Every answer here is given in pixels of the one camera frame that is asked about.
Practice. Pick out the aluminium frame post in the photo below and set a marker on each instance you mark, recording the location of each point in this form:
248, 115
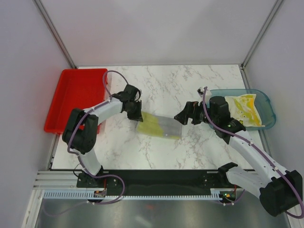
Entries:
51, 27
266, 25

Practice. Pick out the left aluminium frame post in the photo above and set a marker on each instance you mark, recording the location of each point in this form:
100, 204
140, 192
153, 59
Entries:
51, 27

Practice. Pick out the white cable duct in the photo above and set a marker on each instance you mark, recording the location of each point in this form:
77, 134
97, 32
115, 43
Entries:
107, 195

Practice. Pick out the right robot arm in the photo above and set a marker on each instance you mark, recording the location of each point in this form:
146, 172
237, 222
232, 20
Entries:
277, 189

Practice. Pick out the grey frog towel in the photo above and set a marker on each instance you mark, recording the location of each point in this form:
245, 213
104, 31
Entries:
159, 126

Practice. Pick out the right aluminium frame post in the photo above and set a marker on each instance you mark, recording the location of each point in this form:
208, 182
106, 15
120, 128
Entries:
266, 25

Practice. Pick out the blue transparent plastic tub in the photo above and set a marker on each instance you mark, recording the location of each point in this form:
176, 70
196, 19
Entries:
262, 103

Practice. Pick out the red plastic bin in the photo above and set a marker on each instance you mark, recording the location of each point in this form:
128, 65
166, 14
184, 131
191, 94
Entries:
76, 88

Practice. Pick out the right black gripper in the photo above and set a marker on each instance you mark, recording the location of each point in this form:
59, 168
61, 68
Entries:
191, 112

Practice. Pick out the yellow patterned towel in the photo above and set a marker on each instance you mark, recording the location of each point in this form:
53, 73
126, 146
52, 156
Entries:
243, 109

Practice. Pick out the aluminium front rail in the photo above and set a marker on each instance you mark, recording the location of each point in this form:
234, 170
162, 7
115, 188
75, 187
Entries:
55, 180

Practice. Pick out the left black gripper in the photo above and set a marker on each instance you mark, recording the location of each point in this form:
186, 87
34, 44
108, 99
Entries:
137, 116

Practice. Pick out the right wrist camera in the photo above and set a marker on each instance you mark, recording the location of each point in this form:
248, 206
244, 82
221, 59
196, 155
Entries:
202, 94

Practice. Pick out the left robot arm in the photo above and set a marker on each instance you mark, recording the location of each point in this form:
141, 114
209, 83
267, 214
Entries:
80, 133

